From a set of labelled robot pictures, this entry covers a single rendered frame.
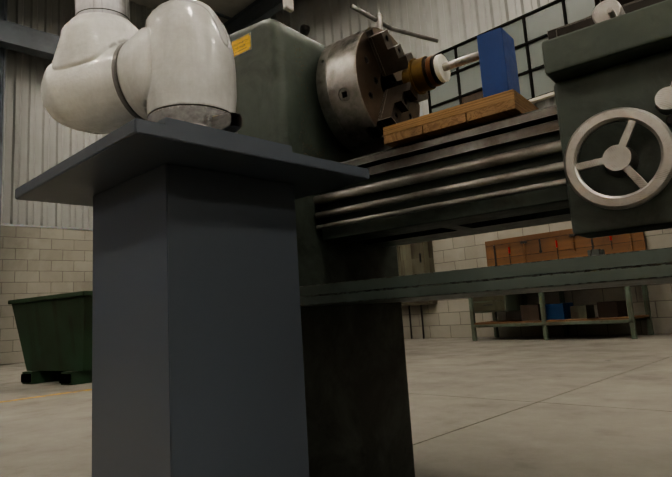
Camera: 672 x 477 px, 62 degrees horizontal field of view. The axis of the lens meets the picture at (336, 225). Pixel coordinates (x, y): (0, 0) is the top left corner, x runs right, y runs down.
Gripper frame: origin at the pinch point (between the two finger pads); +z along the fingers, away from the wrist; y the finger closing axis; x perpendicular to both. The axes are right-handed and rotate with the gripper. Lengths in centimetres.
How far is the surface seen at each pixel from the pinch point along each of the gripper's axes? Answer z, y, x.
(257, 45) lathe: 19.4, 1.1, -14.0
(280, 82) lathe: 31.0, 7.4, -13.0
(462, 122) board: 51, 50, -6
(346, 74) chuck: 30.3, 20.7, -3.7
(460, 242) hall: -10, -282, 711
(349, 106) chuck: 37.6, 19.4, -1.6
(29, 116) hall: -313, -955, 347
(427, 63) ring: 28.9, 36.6, 8.3
